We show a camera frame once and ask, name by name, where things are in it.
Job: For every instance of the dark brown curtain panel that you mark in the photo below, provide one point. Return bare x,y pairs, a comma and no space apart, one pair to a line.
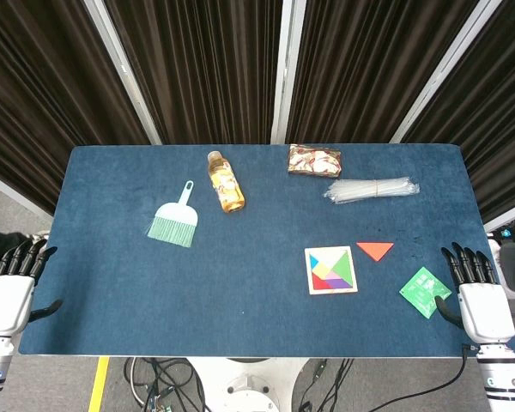
369,64
197,68
43,94
498,120

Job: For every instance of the blue fabric table mat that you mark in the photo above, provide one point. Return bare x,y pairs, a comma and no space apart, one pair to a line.
240,274

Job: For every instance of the red tangram triangle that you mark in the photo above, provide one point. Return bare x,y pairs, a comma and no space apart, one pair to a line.
319,284

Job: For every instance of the yellow tangram square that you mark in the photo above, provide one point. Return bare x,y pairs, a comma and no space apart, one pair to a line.
322,270

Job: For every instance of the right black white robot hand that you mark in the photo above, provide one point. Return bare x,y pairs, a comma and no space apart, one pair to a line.
485,309

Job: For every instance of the amber tea plastic bottle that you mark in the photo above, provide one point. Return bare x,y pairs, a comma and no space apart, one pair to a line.
226,184

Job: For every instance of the light blue tangram triangle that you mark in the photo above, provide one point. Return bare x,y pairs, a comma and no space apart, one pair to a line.
313,260

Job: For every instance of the brown patterned snack packet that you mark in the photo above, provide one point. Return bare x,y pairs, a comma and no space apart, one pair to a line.
314,162

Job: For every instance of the purple tangram parallelogram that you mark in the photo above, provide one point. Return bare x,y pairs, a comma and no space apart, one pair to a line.
339,283

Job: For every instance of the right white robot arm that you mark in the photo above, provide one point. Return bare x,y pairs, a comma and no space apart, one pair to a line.
500,377

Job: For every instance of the colourful tangram puzzle tray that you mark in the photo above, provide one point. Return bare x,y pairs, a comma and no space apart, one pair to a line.
307,274

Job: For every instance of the orange triangle piece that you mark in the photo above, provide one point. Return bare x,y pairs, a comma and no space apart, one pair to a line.
375,250

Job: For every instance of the clear plastic straws bundle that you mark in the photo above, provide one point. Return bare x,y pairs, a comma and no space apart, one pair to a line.
356,191

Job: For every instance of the mint green hand brush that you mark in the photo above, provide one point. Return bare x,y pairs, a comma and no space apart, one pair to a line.
174,219

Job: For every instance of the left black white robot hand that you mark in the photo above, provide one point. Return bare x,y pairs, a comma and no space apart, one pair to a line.
4,300

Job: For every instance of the green tangram triangle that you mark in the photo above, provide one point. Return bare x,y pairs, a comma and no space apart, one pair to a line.
342,268

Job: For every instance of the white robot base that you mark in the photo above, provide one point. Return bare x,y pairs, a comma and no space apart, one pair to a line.
249,386

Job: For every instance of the tan rubber band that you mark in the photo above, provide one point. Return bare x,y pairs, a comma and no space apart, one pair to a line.
377,189

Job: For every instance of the white partition post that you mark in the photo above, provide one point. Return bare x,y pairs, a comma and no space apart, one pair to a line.
446,73
508,221
124,73
287,68
13,189

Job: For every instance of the green foil sachet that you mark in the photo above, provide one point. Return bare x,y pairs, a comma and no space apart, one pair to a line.
422,289

